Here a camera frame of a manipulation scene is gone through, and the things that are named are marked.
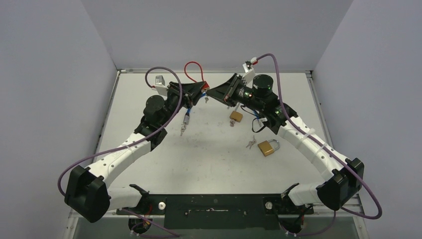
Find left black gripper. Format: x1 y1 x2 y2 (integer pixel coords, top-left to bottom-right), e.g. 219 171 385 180
161 83 208 128

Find red cable padlock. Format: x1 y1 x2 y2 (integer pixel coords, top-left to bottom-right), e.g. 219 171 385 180
184 61 210 93

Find brass padlock long shackle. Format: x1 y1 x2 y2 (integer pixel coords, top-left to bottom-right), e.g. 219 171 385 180
229 111 243 122

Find blue cable lock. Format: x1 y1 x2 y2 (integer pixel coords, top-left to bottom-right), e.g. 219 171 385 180
182 103 266 127

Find blue lock keys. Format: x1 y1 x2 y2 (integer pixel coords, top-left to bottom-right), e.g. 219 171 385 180
180 125 186 136

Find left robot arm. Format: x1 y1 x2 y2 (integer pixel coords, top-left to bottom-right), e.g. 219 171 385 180
64 82 209 223

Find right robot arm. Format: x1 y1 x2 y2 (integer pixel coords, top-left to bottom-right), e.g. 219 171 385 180
207 74 364 214

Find loose silver keys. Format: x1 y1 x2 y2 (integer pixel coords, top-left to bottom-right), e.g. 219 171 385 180
246 136 257 149

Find brass padlock short shackle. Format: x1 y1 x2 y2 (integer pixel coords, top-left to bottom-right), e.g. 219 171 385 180
257 139 280 157

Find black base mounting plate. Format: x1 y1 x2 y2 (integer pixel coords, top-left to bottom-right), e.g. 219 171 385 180
130 194 314 230

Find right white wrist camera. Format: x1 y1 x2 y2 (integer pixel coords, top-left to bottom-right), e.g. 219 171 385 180
242 57 258 85

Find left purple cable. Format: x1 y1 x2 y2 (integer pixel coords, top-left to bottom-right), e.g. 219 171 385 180
57 67 184 197

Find purple cable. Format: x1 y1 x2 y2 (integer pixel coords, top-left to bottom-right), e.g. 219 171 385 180
57 67 184 197
255 53 383 220

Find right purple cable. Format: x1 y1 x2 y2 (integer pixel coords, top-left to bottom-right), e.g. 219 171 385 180
255 53 383 220

